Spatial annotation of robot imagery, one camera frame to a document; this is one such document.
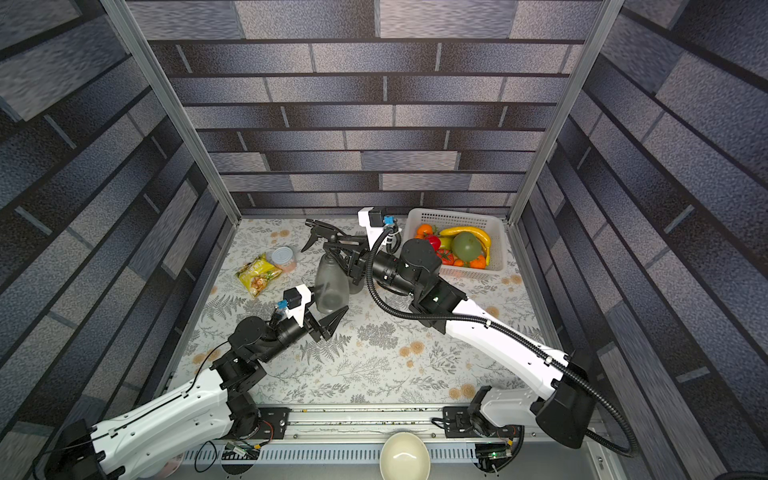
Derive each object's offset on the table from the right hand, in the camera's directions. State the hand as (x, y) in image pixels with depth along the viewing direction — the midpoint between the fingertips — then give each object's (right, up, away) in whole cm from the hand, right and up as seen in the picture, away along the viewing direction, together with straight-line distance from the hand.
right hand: (325, 243), depth 59 cm
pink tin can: (-23, -5, +42) cm, 48 cm away
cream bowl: (+17, -50, +10) cm, 54 cm away
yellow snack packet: (-31, -10, +39) cm, 51 cm away
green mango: (+38, -1, +34) cm, 51 cm away
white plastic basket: (+35, +7, +51) cm, 63 cm away
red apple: (+29, +1, +42) cm, 51 cm away
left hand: (+1, -12, +8) cm, 15 cm away
